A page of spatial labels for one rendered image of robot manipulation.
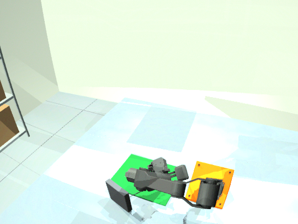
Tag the green circuit board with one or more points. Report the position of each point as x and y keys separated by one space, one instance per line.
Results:
x=119 y=178

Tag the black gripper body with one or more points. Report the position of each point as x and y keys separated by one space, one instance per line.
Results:
x=180 y=172

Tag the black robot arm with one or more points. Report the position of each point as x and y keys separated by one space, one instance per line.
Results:
x=209 y=192

